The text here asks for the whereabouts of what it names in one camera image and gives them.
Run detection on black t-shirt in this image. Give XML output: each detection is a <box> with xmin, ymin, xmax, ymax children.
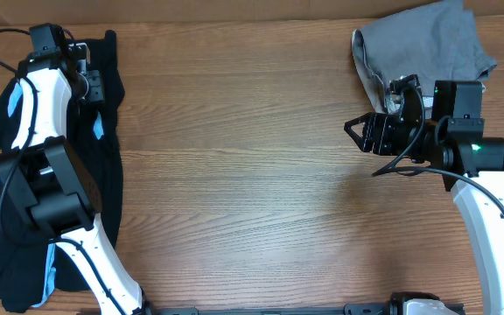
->
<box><xmin>0</xmin><ymin>30</ymin><xmax>126</xmax><ymax>314</ymax></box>

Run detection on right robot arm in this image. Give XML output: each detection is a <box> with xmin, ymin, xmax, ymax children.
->
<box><xmin>344</xmin><ymin>74</ymin><xmax>504</xmax><ymax>314</ymax></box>

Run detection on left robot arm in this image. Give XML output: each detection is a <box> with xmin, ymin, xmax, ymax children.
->
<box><xmin>0</xmin><ymin>24</ymin><xmax>153</xmax><ymax>314</ymax></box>

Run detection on folded grey shorts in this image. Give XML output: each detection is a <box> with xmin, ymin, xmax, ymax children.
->
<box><xmin>359</xmin><ymin>1</ymin><xmax>497</xmax><ymax>116</ymax></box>

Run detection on light blue printed t-shirt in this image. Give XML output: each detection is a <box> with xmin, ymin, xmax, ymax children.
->
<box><xmin>0</xmin><ymin>103</ymin><xmax>108</xmax><ymax>312</ymax></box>

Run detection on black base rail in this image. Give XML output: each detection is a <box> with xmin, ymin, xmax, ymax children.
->
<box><xmin>154</xmin><ymin>303</ymin><xmax>389</xmax><ymax>315</ymax></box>

